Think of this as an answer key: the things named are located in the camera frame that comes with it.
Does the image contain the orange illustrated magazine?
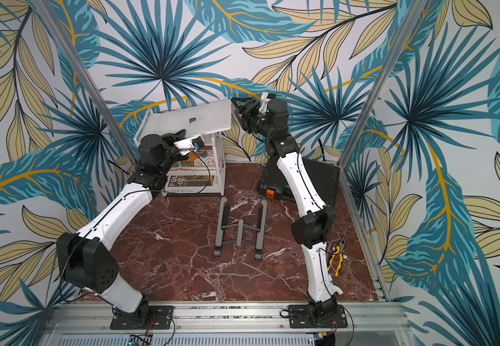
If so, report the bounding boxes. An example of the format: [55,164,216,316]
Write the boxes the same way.
[173,146,215,170]

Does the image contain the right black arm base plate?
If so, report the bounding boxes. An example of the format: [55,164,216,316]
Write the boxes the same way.
[287,304,349,330]

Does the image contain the black plastic tool case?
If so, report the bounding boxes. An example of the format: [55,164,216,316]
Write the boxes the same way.
[256,157,340,206]

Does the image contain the right aluminium corner post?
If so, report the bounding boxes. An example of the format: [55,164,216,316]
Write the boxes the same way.
[339,1,427,170]

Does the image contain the left aluminium corner post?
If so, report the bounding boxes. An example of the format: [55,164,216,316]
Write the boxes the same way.
[31,0,136,166]

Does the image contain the grey folding laptop stand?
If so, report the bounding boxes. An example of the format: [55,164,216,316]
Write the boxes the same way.
[212,196,268,260]

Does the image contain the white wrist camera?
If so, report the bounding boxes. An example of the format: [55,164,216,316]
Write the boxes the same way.
[173,134,205,156]
[259,92,277,115]

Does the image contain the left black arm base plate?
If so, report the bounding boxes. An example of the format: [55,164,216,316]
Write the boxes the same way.
[110,306,174,330]

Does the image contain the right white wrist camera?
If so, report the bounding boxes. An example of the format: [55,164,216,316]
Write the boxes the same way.
[259,92,277,115]

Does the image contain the yellow black pliers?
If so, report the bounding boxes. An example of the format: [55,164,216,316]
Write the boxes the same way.
[328,239,346,278]

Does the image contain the white folio book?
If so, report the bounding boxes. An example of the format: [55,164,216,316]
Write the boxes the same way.
[163,175,215,194]

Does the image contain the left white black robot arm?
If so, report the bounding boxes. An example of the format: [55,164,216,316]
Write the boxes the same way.
[56,130,188,317]

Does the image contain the silver laptop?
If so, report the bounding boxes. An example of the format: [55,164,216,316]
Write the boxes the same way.
[133,99,232,145]

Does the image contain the small white plastic piece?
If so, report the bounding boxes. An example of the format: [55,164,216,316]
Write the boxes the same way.
[331,282,344,295]

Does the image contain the white three-tier shelf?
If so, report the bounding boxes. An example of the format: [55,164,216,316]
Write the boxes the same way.
[133,101,231,196]

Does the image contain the aluminium corner post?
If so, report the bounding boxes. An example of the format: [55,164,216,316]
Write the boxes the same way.
[31,0,136,166]
[339,1,427,170]

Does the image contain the aluminium front rail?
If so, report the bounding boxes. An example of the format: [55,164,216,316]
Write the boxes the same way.
[39,301,417,345]

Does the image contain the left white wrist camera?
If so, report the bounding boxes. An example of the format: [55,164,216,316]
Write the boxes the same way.
[173,134,205,156]

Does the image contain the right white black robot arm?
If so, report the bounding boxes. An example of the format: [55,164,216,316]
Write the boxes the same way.
[231,93,342,325]

